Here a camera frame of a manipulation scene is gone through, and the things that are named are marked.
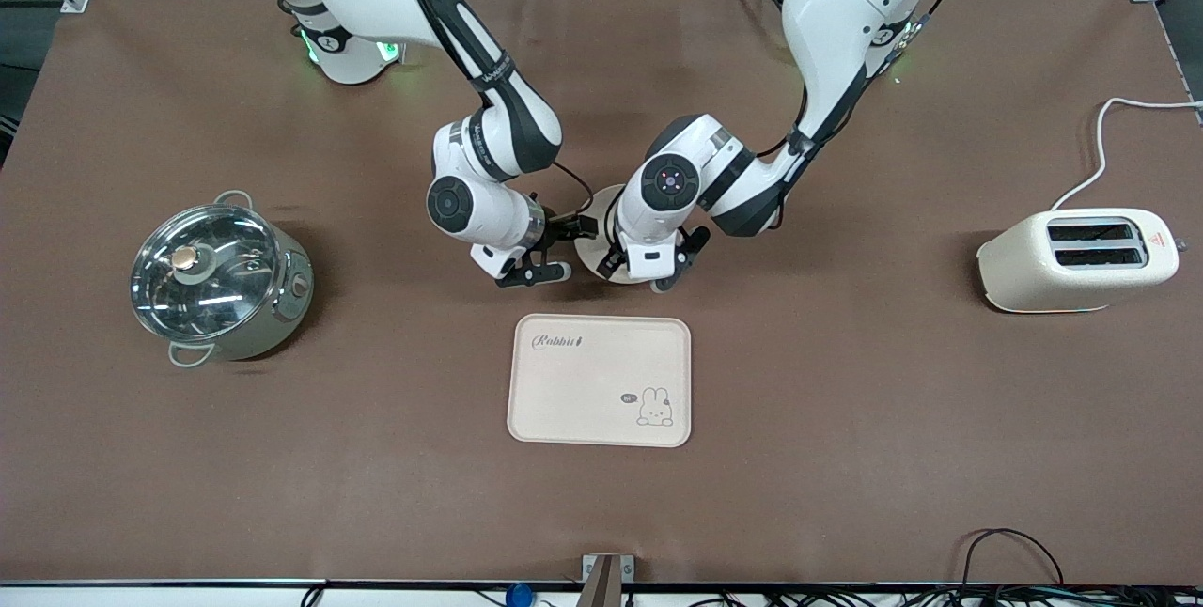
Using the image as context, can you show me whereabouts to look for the round cream plate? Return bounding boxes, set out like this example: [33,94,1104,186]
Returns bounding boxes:
[571,183,659,286]

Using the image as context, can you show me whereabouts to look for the cream rabbit print tray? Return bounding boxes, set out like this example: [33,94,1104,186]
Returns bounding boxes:
[508,313,693,448]

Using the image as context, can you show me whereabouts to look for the steel pot with glass lid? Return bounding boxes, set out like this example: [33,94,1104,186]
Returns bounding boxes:
[132,191,316,368]

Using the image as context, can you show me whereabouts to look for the brown table cover mat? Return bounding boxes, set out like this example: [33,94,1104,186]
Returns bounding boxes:
[0,0,1203,587]

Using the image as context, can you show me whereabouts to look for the glass pot lid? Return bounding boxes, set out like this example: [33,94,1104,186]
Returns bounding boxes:
[130,204,284,343]

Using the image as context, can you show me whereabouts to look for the cream two-slot toaster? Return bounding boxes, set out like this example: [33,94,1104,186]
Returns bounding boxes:
[976,208,1187,314]

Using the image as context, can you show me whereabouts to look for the grey metal camera bracket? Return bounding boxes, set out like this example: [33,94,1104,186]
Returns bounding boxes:
[582,553,635,607]

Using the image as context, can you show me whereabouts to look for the black cable bundle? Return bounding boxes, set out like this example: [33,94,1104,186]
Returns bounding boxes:
[648,586,1203,607]

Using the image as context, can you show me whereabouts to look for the white toaster power cable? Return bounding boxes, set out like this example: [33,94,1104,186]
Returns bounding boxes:
[1050,97,1203,212]

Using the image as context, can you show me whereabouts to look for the black looped cable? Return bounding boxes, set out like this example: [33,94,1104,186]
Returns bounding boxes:
[959,527,1066,591]

